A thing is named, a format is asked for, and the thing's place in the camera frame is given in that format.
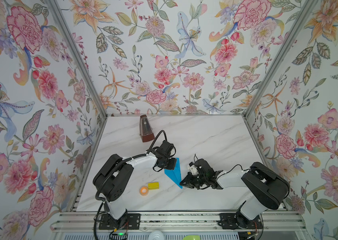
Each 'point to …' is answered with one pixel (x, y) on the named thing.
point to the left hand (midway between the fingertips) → (176, 166)
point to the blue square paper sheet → (175, 174)
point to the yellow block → (152, 186)
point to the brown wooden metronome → (146, 130)
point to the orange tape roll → (143, 190)
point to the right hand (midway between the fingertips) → (179, 183)
